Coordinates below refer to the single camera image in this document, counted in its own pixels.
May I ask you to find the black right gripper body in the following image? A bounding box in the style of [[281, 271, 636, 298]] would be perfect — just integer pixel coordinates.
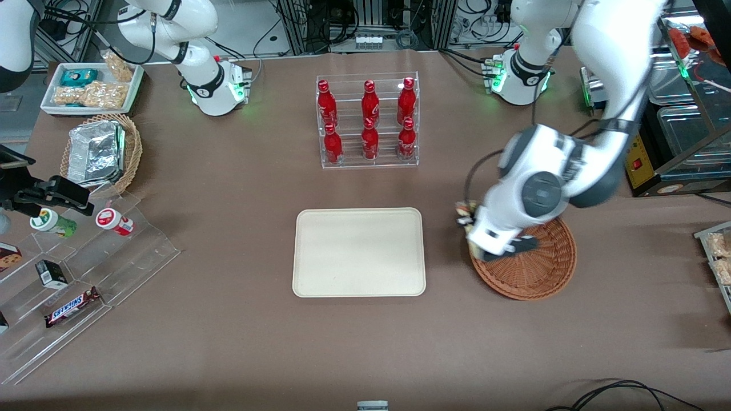
[[0, 145, 36, 213]]

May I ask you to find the round brown wicker basket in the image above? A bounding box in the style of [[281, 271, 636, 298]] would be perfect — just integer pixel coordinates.
[[469, 216, 577, 301]]

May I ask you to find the oval tan wicker basket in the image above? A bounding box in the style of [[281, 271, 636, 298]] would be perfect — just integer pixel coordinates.
[[59, 113, 143, 199]]

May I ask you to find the white snack tray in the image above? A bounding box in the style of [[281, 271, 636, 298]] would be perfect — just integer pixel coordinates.
[[40, 62, 144, 115]]

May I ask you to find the cream rectangular tray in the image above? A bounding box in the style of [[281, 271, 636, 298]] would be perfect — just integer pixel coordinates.
[[292, 207, 427, 299]]

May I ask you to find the green yogurt drink bottle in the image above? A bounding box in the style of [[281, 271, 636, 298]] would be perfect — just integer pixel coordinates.
[[30, 208, 78, 239]]

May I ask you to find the aluminium foil container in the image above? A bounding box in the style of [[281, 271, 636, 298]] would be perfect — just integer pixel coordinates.
[[67, 120, 126, 188]]

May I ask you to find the red yogurt drink bottle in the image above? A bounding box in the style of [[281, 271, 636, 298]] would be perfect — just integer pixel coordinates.
[[95, 208, 135, 236]]

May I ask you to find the brown cookie box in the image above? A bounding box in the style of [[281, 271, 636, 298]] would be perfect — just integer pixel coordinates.
[[0, 242, 23, 272]]

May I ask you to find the small black box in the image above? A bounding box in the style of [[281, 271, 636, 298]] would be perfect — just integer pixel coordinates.
[[35, 260, 69, 289]]

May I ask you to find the clear acrylic stepped shelf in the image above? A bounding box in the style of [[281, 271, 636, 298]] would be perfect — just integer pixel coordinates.
[[0, 191, 182, 386]]

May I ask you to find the large clear peanut snack bag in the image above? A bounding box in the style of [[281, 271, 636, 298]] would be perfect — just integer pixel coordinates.
[[53, 81, 128, 110]]

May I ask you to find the Snickers chocolate bar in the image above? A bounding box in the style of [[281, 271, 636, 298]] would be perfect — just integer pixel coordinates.
[[45, 287, 102, 328]]

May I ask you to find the teal snack packet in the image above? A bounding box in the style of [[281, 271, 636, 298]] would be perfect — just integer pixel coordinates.
[[59, 68, 99, 88]]

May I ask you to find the red cola bottle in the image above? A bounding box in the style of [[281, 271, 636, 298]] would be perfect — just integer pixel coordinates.
[[317, 80, 338, 127], [361, 80, 381, 124], [361, 118, 380, 161], [397, 77, 417, 123], [323, 123, 344, 166], [397, 117, 417, 161]]

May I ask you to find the small clear snack bag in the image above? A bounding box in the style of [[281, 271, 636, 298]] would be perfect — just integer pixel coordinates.
[[101, 50, 135, 83]]

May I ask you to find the black machine with yellow panel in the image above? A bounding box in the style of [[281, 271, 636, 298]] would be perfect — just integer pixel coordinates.
[[622, 49, 731, 198]]

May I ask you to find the clear acrylic bottle rack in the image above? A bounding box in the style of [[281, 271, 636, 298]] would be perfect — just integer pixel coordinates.
[[316, 71, 420, 170]]

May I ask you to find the round green-lit metal disc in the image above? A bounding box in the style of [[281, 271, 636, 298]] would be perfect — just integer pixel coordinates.
[[579, 67, 607, 116]]

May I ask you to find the steel pan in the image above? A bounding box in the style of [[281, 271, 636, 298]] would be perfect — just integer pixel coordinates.
[[648, 50, 714, 107]]

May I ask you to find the black floor cable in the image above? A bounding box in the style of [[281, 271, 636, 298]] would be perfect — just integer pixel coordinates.
[[545, 379, 706, 411]]

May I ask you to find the black arm base cable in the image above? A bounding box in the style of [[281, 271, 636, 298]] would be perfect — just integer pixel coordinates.
[[439, 48, 493, 79]]

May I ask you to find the wire rack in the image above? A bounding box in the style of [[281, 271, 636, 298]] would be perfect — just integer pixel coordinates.
[[693, 220, 731, 315]]

